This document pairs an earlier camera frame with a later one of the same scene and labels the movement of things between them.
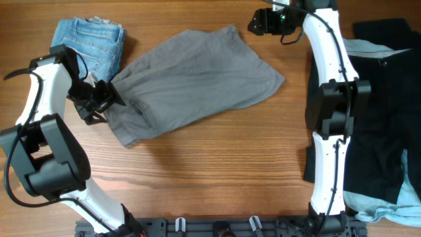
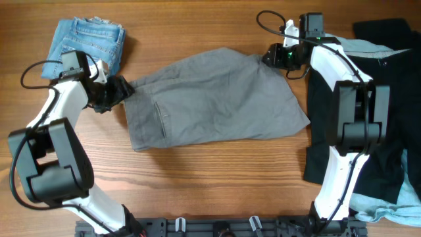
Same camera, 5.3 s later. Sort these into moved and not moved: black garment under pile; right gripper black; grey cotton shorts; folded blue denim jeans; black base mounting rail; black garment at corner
Moved: grey cotton shorts; right gripper black
Not moved: black garment under pile; folded blue denim jeans; black garment at corner; black base mounting rail
